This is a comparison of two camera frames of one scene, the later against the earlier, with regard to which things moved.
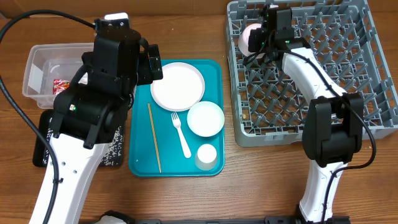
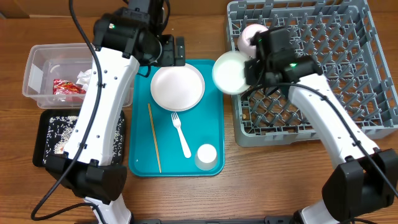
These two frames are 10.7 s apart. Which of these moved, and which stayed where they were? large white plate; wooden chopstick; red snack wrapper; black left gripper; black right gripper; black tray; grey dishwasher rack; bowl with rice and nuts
Moved: black left gripper; black right gripper
Stayed: bowl with rice and nuts; grey dishwasher rack; black tray; large white plate; red snack wrapper; wooden chopstick
